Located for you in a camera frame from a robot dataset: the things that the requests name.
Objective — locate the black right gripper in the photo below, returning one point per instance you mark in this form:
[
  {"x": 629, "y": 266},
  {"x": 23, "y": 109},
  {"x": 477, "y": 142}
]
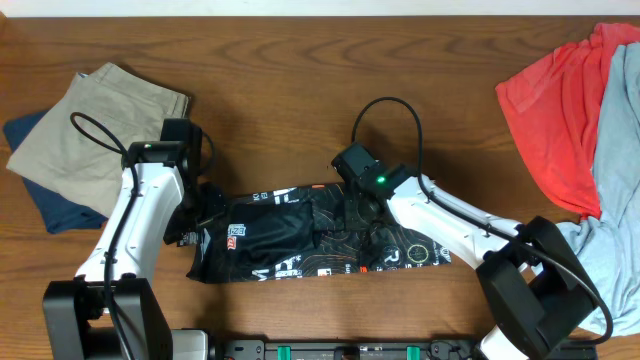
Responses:
[{"x": 358, "y": 215}]

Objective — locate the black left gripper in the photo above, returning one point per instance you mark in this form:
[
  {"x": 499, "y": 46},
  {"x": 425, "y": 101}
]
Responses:
[{"x": 185, "y": 226}]

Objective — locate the black orange-patterned jersey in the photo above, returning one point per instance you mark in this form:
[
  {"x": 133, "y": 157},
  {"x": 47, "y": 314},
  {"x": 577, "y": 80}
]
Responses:
[{"x": 297, "y": 232}]

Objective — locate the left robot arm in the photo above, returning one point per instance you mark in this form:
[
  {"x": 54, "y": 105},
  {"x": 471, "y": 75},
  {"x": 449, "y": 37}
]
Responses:
[{"x": 108, "y": 310}]

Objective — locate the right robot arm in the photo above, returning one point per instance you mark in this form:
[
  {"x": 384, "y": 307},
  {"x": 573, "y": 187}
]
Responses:
[{"x": 537, "y": 290}]

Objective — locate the folded khaki trousers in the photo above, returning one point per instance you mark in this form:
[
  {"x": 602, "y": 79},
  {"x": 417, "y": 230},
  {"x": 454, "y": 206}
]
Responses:
[{"x": 59, "y": 158}]

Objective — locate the folded navy blue garment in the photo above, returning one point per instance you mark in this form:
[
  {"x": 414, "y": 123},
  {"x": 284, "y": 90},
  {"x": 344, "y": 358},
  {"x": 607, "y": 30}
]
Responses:
[{"x": 58, "y": 214}]

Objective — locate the red t-shirt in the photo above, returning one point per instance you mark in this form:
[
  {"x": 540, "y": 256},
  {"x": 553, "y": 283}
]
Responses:
[{"x": 552, "y": 109}]

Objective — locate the light blue t-shirt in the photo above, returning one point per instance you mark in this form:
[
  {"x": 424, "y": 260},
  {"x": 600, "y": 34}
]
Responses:
[{"x": 608, "y": 246}]

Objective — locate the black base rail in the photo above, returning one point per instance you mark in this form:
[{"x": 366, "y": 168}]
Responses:
[{"x": 380, "y": 350}]

